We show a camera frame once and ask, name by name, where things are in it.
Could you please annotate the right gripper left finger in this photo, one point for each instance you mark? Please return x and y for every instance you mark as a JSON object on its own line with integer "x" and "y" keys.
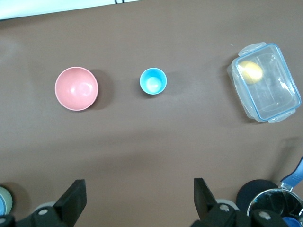
{"x": 68, "y": 203}

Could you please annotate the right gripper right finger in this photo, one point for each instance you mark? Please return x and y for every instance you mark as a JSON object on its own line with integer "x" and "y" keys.
{"x": 206, "y": 208}

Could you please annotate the light green bowl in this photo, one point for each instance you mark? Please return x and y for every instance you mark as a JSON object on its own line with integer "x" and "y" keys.
{"x": 8, "y": 198}

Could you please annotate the blue bowl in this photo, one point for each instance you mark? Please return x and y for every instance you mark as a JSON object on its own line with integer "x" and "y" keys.
{"x": 1, "y": 206}

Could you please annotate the pink bowl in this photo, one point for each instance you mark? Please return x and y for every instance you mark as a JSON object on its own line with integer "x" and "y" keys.
{"x": 75, "y": 88}

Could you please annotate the glass lid blue knob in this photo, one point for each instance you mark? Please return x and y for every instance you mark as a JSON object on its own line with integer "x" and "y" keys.
{"x": 274, "y": 203}

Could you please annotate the brown table mat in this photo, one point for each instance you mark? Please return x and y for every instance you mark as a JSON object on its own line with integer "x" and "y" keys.
{"x": 151, "y": 142}

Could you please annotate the clear plastic lidded container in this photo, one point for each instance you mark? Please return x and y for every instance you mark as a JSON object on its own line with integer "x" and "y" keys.
{"x": 274, "y": 94}

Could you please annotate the light blue cup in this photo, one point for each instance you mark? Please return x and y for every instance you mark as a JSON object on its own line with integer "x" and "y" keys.
{"x": 152, "y": 81}

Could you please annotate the yellow lemon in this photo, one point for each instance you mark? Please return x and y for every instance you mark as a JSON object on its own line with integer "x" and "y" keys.
{"x": 251, "y": 72}

